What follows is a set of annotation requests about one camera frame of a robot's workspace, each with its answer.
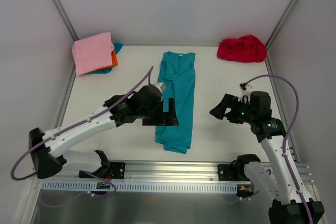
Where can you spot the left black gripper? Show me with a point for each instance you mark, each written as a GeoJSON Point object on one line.
{"type": "Point", "coordinates": [160, 121]}

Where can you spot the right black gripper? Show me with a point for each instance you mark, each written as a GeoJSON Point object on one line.
{"type": "Point", "coordinates": [233, 111]}

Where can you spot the teal t shirt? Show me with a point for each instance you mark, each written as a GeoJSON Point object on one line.
{"type": "Point", "coordinates": [117, 48]}
{"type": "Point", "coordinates": [178, 73]}

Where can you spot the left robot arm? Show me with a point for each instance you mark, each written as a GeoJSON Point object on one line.
{"type": "Point", "coordinates": [52, 149]}

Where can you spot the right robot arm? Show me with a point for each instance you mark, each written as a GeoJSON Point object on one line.
{"type": "Point", "coordinates": [290, 201]}

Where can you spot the crumpled red t shirt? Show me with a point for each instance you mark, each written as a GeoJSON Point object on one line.
{"type": "Point", "coordinates": [245, 49]}

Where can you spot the folded orange t shirt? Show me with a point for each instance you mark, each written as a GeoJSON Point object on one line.
{"type": "Point", "coordinates": [105, 64]}

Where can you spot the folded teal t shirt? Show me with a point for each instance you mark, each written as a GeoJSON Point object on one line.
{"type": "Point", "coordinates": [117, 48]}

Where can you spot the folded pink t shirt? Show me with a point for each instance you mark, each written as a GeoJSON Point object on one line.
{"type": "Point", "coordinates": [93, 53]}

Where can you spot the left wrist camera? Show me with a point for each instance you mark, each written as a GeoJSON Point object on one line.
{"type": "Point", "coordinates": [160, 86]}

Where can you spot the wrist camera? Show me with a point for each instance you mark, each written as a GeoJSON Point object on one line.
{"type": "Point", "coordinates": [160, 86]}
{"type": "Point", "coordinates": [246, 90]}

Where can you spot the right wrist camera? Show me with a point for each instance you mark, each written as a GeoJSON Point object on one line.
{"type": "Point", "coordinates": [246, 90]}

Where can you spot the aluminium mounting rail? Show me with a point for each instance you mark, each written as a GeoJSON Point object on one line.
{"type": "Point", "coordinates": [140, 171]}

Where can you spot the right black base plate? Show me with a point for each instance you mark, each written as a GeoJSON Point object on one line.
{"type": "Point", "coordinates": [231, 172]}

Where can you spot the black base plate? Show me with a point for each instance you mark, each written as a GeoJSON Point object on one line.
{"type": "Point", "coordinates": [231, 172]}
{"type": "Point", "coordinates": [115, 169]}

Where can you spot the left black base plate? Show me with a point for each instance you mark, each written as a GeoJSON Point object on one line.
{"type": "Point", "coordinates": [115, 169]}

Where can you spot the white slotted cable duct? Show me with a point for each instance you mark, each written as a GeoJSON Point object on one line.
{"type": "Point", "coordinates": [156, 187]}

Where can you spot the right aluminium frame post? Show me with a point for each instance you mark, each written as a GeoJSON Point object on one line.
{"type": "Point", "coordinates": [284, 16]}

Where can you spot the aluminium frame post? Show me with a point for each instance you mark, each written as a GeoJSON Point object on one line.
{"type": "Point", "coordinates": [62, 12]}
{"type": "Point", "coordinates": [284, 16]}

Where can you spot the left aluminium frame post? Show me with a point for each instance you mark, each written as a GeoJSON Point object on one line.
{"type": "Point", "coordinates": [62, 12]}

